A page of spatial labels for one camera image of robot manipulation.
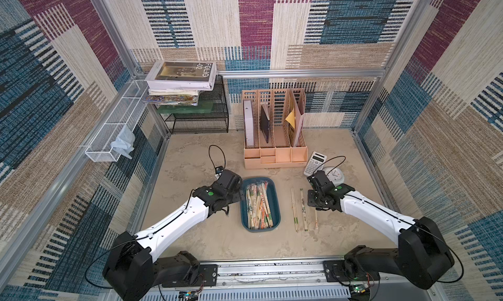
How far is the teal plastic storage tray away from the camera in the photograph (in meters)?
0.85

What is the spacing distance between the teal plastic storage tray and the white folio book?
1.62 feet

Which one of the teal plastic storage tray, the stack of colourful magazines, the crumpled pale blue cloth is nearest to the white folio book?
the stack of colourful magazines

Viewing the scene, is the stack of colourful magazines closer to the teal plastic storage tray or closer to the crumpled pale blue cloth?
the crumpled pale blue cloth

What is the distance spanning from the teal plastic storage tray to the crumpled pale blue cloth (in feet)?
1.58

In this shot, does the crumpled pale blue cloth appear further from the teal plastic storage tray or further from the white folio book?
the teal plastic storage tray

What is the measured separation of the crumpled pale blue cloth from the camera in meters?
0.66

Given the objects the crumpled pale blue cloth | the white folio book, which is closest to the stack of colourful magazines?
the white folio book

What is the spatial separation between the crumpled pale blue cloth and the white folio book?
224mm

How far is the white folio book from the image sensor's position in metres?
0.82

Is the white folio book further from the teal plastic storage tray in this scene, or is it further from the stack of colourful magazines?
the teal plastic storage tray
